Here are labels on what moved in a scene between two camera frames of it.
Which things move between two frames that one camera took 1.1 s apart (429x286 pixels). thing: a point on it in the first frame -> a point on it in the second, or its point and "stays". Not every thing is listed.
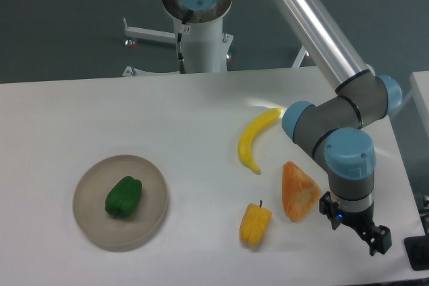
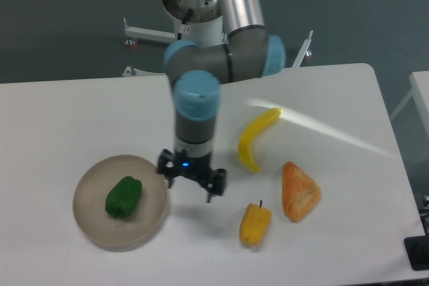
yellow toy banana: (247, 132) stays
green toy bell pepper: (123, 198) stays
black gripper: (363, 220) -> (198, 168)
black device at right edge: (417, 251) stays
